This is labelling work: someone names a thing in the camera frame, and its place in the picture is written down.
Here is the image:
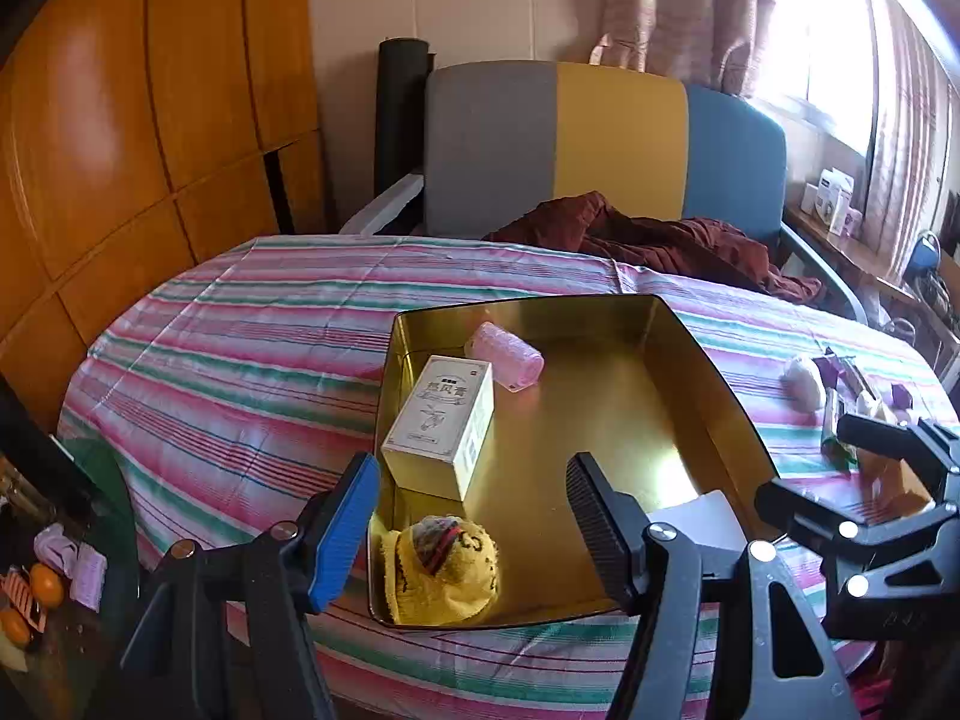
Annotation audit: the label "pink patterned curtain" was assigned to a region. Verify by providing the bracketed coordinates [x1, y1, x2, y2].
[589, 0, 776, 98]

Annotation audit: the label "maroon crumpled cloth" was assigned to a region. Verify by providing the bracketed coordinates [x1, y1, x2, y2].
[485, 192, 823, 304]

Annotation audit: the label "green cracker pack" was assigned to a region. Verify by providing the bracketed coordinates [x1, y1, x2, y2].
[820, 387, 857, 473]

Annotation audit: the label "white product boxes on desk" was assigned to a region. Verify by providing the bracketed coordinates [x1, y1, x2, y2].
[800, 167, 862, 238]

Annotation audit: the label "pink hair roller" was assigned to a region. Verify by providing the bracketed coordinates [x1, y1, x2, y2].
[464, 322, 545, 392]

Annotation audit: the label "orange wooden wall panel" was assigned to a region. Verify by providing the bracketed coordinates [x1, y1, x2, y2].
[2, 0, 327, 429]

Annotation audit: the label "wooden side desk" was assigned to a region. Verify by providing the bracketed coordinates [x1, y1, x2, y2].
[784, 205, 958, 314]

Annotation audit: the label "white medicine carton box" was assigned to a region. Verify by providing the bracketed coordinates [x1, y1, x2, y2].
[381, 355, 494, 502]

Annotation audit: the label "gold rectangular tin box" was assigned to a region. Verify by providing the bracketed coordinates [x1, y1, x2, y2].
[364, 292, 783, 629]

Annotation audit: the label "white fluffy puff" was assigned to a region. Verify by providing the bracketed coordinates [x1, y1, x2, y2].
[779, 356, 827, 413]

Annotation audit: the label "purple origami paper piece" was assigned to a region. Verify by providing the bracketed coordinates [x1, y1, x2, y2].
[812, 348, 864, 397]

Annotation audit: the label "yellow cube sponge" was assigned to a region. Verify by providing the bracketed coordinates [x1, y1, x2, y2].
[857, 449, 932, 525]

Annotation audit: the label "yellow knitted hat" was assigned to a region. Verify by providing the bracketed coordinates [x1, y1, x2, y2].
[381, 515, 500, 628]

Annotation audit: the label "white melamine sponge block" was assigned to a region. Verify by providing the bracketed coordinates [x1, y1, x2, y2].
[649, 489, 748, 580]

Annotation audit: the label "oranges on side table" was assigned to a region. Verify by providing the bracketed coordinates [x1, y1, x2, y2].
[2, 562, 65, 650]

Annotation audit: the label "grey yellow blue armchair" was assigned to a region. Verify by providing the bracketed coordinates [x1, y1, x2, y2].
[343, 60, 867, 322]

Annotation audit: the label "blue bag on desk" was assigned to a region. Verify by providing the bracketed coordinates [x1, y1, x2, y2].
[903, 229, 940, 284]

